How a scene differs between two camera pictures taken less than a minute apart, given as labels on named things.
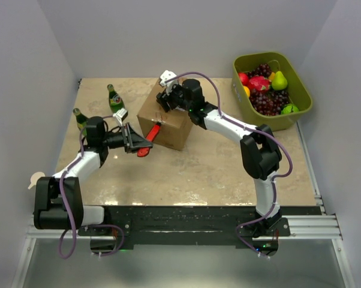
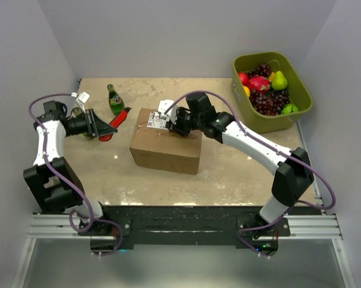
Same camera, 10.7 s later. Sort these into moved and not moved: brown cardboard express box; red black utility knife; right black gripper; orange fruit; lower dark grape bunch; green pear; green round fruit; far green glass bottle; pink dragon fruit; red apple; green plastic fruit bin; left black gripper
Moved: right black gripper; red black utility knife; brown cardboard express box; left black gripper
Not moved: pink dragon fruit; red apple; lower dark grape bunch; green round fruit; green pear; orange fruit; green plastic fruit bin; far green glass bottle
